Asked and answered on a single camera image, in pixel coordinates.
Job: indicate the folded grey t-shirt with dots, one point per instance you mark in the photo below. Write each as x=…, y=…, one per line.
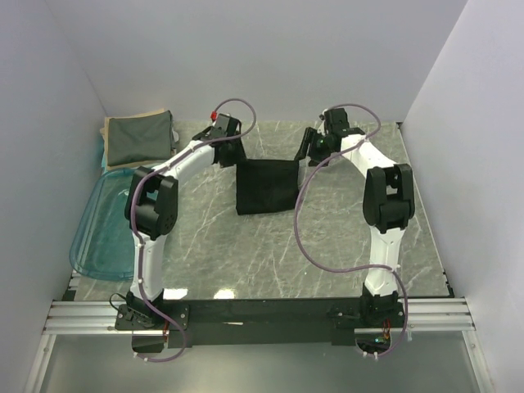
x=139, y=137

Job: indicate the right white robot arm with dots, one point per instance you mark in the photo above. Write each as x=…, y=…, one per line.
x=388, y=204

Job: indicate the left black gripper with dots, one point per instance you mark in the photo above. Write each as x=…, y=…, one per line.
x=239, y=155

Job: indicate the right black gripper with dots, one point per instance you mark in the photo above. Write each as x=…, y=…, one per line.
x=309, y=138

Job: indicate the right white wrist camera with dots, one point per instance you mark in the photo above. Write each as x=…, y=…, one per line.
x=324, y=115

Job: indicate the black base beam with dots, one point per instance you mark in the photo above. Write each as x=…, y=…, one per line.
x=257, y=322

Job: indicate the black t-shirt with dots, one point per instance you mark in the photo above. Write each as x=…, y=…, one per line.
x=266, y=186

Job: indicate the teal plastic bin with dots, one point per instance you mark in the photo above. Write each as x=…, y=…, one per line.
x=103, y=245

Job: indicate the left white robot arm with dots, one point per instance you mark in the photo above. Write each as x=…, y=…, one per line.
x=152, y=205

